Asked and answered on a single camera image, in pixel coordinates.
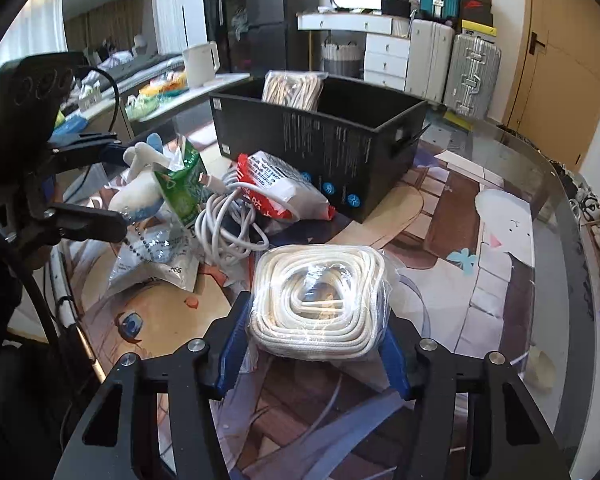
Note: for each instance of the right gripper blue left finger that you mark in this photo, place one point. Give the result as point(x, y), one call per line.
point(235, 346)

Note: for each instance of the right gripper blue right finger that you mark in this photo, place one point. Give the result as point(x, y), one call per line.
point(394, 362)

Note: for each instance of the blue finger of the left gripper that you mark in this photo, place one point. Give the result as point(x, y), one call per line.
point(117, 155)
point(79, 223)

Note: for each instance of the white plush rabbit toy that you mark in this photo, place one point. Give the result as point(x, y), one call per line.
point(141, 197)

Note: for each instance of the green snack packet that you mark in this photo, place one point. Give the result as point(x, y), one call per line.
point(178, 182)

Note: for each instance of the red white wipes pack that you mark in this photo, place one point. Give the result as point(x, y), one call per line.
point(279, 191)

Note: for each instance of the grey side cabinet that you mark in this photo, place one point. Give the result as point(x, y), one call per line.
point(141, 114)

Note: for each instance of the clear plastic bag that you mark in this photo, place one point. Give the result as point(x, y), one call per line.
point(163, 253)

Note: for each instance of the white electric kettle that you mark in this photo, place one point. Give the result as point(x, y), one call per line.
point(201, 62)

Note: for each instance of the black dark glass cabinet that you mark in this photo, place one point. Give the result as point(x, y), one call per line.
point(227, 25)

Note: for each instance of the black storage box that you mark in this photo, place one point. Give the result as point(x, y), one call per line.
point(354, 147)

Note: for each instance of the black refrigerator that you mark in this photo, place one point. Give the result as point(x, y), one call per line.
point(274, 39)

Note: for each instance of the grey white laundry basket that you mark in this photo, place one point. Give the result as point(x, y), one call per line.
point(345, 60)

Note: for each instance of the white drawer desk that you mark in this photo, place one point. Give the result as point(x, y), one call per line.
point(384, 39)

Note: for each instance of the silver suitcase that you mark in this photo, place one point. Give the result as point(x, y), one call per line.
point(473, 72)

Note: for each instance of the white suitcase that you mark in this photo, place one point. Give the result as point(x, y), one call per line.
point(428, 64)

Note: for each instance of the black handbag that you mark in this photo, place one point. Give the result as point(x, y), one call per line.
point(400, 8)

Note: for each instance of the wooden door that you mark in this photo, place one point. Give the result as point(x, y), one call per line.
point(555, 98)

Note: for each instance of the stack of shoe boxes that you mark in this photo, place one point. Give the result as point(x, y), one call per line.
point(477, 16)

